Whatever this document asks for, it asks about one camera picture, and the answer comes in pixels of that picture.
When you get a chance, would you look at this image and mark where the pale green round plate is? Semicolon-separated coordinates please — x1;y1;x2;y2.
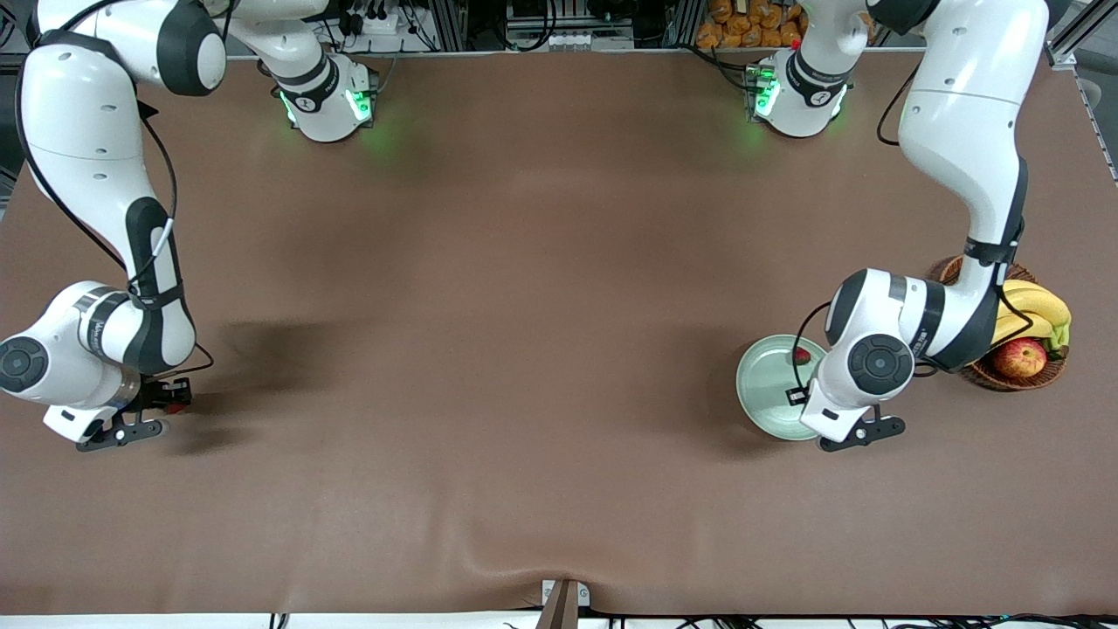
735;335;831;442

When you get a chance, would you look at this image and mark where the red yellow apple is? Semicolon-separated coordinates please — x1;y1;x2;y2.
987;337;1048;379

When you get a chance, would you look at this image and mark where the brown wicker basket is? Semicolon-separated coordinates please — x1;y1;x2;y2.
928;255;1069;391

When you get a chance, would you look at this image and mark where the yellow banana bunch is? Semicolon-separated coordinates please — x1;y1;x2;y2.
991;280;1073;350

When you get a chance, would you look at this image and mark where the brown table cover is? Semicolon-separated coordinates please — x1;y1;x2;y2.
0;48;1118;618

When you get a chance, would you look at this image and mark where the bag of orange bread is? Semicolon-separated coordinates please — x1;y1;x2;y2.
695;0;809;50

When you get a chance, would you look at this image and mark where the white power strip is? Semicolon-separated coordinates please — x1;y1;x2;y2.
336;7;403;38

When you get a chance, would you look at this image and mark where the black left camera cable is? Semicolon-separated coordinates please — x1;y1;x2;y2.
790;66;1036;394

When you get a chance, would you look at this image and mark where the black camera cable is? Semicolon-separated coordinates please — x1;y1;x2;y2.
13;9;217;378
790;66;1036;394

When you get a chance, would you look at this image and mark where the black right camera cable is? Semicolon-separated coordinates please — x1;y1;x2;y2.
13;9;217;378

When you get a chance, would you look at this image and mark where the metal table clamp bracket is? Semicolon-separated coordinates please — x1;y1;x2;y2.
536;578;591;629

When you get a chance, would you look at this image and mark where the aluminium frame post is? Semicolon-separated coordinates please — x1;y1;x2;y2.
1048;0;1118;71
432;0;469;52
668;0;705;49

